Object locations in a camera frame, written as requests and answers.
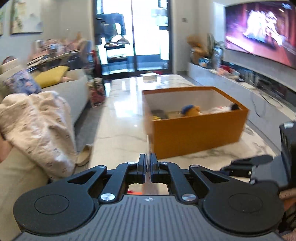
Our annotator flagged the brown plush with blue hat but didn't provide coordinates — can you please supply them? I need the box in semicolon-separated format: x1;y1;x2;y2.
181;105;202;116

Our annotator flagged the orange cardboard storage box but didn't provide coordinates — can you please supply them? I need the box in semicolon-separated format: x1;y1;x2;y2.
142;86;249;159

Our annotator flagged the floral shopping bag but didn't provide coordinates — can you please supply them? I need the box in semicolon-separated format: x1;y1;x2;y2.
87;78;106;108

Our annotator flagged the white tissue box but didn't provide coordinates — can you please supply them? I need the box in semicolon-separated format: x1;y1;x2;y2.
141;72;159;83

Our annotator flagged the dark grey gift box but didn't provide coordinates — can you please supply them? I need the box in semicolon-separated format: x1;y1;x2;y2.
152;109;169;120

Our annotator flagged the left landscape painting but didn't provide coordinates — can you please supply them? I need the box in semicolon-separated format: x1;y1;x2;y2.
0;6;5;36

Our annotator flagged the glass balcony door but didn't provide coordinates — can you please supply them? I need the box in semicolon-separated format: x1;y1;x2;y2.
92;0;172;78

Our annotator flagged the right landscape painting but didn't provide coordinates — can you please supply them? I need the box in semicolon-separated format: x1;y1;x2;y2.
10;0;43;35

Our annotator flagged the brown vase with dried flowers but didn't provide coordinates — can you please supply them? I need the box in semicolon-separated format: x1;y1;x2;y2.
187;35;208;65

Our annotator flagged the blue floral cushion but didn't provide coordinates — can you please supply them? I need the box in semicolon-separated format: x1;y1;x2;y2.
2;70;41;96

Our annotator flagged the yellow cushion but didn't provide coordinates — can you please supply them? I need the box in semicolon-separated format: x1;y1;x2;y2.
34;66;69;88

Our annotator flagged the person's right hand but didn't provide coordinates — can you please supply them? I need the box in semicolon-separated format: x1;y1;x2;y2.
279;188;296;211

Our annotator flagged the landscape painting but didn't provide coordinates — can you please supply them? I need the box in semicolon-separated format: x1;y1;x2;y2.
10;0;43;35
0;6;5;36

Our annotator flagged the cream patterned blanket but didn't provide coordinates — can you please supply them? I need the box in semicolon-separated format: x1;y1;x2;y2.
1;91;77;180

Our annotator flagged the white plush pink striped hat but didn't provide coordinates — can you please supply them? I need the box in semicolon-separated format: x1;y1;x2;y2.
202;103;240;114

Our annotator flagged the yellow toy item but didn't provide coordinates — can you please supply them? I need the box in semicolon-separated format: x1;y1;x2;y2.
152;115;161;121

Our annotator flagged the grey office chair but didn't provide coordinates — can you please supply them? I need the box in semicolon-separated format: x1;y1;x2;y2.
78;40;93;69

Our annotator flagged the cluttered desk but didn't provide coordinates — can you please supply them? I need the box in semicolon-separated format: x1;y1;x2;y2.
27;38;87;70

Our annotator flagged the black cable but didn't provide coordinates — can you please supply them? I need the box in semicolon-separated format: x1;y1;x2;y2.
250;92;285;118

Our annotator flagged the white tv console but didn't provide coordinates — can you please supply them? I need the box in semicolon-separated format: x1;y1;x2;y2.
188;63;295;149

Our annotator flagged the wall television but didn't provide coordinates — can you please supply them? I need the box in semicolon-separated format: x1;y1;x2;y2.
225;1;295;69

